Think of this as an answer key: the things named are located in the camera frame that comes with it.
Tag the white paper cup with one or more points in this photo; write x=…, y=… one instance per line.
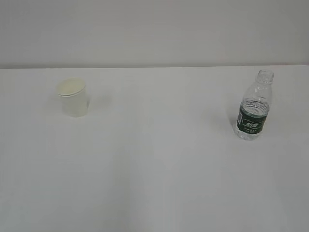
x=73, y=97

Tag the clear plastic water bottle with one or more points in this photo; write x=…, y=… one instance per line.
x=255, y=106

